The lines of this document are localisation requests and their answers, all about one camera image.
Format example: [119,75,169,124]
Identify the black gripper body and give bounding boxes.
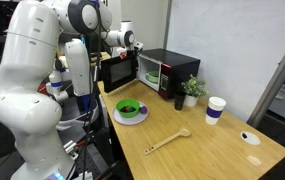
[125,49,140,64]

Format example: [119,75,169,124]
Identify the mint green bowl with handle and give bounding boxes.
[145,70,160,84]

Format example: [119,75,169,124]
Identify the bright green plastic bowl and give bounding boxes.
[115,98,141,119]

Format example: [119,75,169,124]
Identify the black plastic cup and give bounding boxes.
[174,90,187,111]

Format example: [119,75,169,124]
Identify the white paper cup blue band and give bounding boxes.
[204,96,227,126]

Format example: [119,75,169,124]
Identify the red black microwave oven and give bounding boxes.
[137,48,202,101]

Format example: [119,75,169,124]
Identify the dark toy food pieces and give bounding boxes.
[120,105,137,114]

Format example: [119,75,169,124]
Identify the white blue articulated device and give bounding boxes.
[45,38,94,114]

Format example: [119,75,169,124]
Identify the pale lavender round plate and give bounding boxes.
[112,101,150,126]

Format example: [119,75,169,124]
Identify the small potted green plant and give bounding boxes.
[181,74,210,108]

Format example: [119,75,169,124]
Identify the wooden spoon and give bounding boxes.
[142,126,192,156]

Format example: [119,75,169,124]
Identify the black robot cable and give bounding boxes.
[66,0,103,180]

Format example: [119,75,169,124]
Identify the white table cable grommet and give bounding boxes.
[240,130,262,146]

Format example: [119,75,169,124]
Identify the grey metal frame beam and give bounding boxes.
[246,24,285,128]

